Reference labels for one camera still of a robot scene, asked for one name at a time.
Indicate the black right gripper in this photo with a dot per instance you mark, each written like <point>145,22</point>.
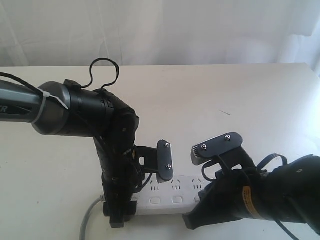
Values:
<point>219,201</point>

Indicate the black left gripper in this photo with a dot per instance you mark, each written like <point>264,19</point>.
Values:
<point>118,199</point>

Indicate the white five-outlet power strip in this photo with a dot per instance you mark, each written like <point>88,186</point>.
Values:
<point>175,197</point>

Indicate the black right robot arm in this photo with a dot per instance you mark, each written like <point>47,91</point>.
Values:
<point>290,193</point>

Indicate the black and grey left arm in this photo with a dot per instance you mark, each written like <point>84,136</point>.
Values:
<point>97,114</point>

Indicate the white zip tie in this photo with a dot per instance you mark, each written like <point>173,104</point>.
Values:
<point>46,98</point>

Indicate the white sheer curtain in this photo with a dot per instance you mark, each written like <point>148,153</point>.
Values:
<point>159,32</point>

